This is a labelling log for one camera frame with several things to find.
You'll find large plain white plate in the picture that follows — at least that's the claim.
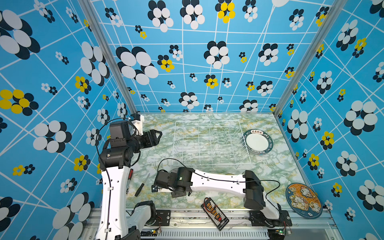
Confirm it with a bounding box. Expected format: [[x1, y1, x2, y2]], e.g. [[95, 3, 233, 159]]
[[243, 129, 274, 155]]

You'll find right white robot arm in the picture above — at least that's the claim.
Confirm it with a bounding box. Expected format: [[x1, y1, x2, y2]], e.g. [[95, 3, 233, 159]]
[[152, 167, 292, 228]]

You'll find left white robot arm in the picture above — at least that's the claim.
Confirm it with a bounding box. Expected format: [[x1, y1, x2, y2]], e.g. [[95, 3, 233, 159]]
[[95, 117, 162, 240]]

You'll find small green circuit board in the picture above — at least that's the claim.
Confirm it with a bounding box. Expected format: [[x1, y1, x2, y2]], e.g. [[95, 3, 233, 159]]
[[141, 230, 159, 237]]

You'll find cartoon round mat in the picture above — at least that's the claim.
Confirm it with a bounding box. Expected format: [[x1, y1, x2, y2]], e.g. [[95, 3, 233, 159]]
[[286, 183, 323, 219]]

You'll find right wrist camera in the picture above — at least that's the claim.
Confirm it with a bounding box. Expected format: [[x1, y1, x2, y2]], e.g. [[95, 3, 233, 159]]
[[152, 185, 163, 193]]

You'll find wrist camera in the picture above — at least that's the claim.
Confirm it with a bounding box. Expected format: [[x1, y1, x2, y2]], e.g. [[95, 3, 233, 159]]
[[152, 185, 163, 193], [131, 114, 145, 129]]

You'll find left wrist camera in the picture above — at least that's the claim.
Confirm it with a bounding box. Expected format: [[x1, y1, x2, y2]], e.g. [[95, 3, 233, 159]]
[[131, 114, 145, 129]]

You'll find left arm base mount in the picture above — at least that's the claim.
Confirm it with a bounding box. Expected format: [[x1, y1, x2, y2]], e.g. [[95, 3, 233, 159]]
[[127, 206, 171, 229]]

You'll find aluminium front rail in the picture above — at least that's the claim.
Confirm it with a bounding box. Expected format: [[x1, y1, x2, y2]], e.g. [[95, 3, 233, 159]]
[[80, 208, 343, 240]]

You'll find white wire dish rack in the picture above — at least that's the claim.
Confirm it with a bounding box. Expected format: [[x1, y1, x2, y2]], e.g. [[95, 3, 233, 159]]
[[172, 120, 251, 169]]

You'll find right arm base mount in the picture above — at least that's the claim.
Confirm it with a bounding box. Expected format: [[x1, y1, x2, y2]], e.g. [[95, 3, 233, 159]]
[[249, 210, 293, 228]]

